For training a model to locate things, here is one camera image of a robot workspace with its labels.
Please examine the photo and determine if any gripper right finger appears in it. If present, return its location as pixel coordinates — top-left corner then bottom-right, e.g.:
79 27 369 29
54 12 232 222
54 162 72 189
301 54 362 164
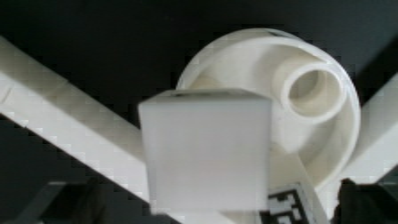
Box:
332 179 398 224

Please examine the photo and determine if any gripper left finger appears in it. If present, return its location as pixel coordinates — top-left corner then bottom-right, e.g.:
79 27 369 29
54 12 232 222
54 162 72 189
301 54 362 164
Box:
10 180 124 224

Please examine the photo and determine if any white stool leg with tag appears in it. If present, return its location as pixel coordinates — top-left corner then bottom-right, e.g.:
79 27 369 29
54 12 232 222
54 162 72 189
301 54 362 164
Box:
211 153 330 224

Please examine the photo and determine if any white round stool seat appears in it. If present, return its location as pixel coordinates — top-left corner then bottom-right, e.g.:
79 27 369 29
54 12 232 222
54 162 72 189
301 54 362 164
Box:
175 28 360 190

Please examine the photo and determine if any white fence bar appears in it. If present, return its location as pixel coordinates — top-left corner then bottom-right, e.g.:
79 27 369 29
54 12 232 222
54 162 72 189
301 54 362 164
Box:
0 36 184 224
342 74 398 184

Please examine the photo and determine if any white right fence bar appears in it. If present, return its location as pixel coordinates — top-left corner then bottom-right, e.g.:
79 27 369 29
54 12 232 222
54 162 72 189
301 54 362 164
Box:
0 36 184 224

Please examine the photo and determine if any white front fence bar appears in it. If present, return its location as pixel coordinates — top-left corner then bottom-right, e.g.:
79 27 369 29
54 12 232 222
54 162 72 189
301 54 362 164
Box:
342 74 398 184

